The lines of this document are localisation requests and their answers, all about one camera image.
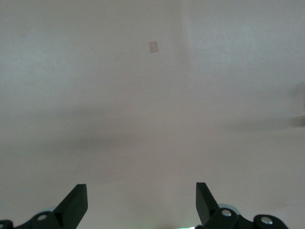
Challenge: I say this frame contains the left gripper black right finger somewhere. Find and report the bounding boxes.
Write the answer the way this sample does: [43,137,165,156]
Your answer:
[195,182,289,229]

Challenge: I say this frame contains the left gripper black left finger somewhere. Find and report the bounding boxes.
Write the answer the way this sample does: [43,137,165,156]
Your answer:
[14,183,88,229]

